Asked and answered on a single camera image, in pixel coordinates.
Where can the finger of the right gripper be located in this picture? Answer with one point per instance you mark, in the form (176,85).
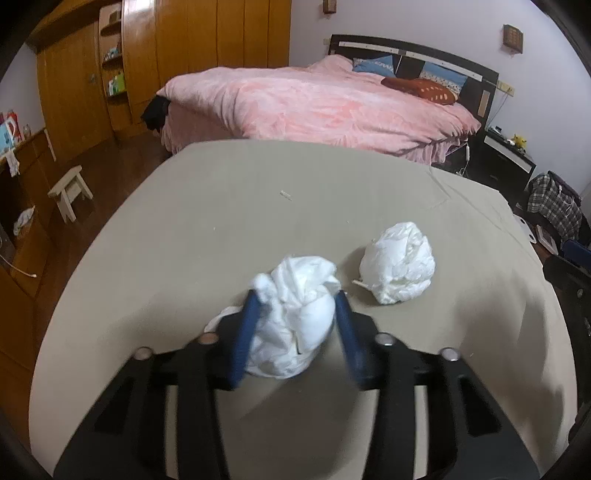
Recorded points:
(571,284)
(577,253)

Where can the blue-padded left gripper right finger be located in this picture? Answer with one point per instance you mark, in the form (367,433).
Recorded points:
(469,435)

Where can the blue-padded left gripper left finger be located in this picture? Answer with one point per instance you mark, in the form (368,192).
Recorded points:
(123,434)

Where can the white tissue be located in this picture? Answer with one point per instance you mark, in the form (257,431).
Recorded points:
(398,266)
(298,309)

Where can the white bathroom scale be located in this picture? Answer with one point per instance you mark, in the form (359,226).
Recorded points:
(526,229)

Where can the plaid shirt on chair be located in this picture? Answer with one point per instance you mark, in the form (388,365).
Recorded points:
(554,200)

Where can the black bedside nightstand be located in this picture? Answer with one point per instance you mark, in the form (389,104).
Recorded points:
(496,163)

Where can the yellow plush toy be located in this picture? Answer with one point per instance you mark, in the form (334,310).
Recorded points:
(520,142)

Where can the dark wooden headboard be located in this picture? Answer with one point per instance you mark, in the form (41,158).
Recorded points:
(478,92)

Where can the right blue pillow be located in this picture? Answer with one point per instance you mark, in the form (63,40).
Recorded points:
(450,79)

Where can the blue pillow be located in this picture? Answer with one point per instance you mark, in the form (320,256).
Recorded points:
(450,79)
(382,66)

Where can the brown dotted cushion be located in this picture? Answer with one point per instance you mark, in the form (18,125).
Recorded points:
(422,88)

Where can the left blue pillow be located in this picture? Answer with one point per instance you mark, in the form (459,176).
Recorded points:
(382,66)

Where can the small white wooden stool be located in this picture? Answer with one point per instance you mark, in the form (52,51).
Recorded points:
(66,190)

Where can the pink quilt bed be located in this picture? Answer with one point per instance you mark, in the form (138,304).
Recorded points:
(326,103)

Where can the wooden side cabinet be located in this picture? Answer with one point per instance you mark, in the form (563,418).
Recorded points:
(25,245)

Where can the blue electric kettle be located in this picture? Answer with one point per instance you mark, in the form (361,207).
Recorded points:
(6,136)

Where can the black cloth on bed corner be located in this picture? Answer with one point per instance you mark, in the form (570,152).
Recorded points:
(155,113)

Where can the large wooden wardrobe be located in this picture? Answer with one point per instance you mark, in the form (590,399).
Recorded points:
(99,63)

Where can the right wall lamp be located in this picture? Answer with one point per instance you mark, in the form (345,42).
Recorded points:
(512,39)

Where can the wall lamp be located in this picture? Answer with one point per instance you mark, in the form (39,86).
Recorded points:
(512,39)
(329,7)

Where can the left wall lamp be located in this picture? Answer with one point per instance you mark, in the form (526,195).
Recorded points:
(329,7)

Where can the red picture frame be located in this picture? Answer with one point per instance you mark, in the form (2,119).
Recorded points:
(14,127)

